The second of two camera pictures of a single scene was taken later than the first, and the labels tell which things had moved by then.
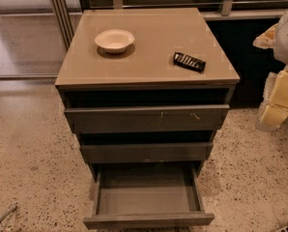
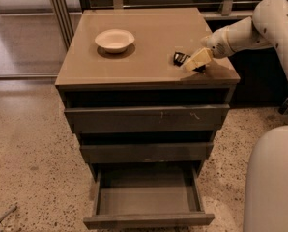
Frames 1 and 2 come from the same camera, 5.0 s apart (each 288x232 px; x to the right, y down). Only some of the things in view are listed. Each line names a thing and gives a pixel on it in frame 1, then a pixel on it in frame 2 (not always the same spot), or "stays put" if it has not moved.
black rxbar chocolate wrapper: [188, 62] stays put
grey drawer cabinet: [146, 91] stays put
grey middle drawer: [143, 153] stays put
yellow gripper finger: [284, 97] → [219, 44]
